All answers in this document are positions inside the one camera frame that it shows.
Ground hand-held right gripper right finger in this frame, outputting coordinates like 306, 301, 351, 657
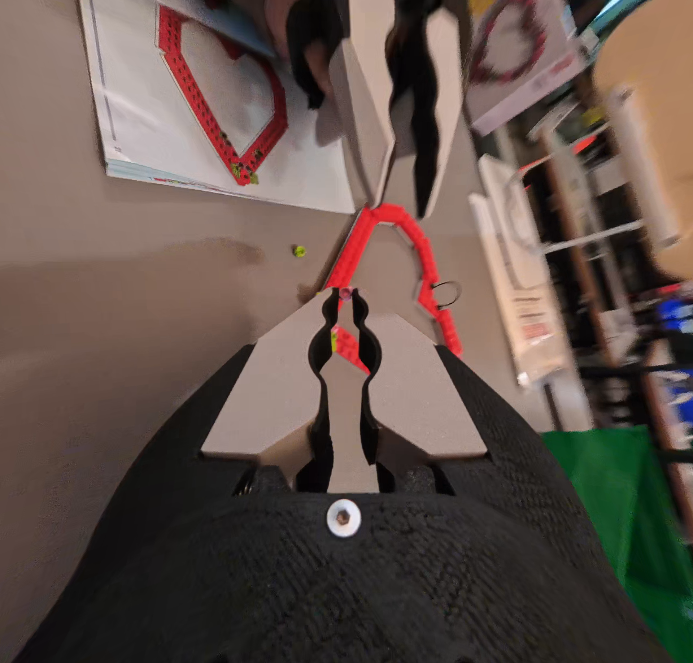
352, 288, 488, 493

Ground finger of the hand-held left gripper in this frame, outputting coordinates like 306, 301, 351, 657
328, 39, 397, 210
387, 6, 465, 221

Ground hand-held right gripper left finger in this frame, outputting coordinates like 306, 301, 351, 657
201, 289, 339, 493

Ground red lego heart frame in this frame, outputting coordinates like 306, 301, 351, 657
322, 204, 464, 376

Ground lego set box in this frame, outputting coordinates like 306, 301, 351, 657
465, 0, 592, 136

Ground lego instruction booklet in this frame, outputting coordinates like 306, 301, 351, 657
75, 0, 358, 214

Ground person's left hand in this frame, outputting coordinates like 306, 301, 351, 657
187, 0, 337, 98

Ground black rubber band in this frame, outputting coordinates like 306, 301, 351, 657
433, 279, 462, 311

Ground white metal rack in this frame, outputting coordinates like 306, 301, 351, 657
470, 91, 684, 431

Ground green plastic bin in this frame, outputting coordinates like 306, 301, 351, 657
541, 426, 693, 663

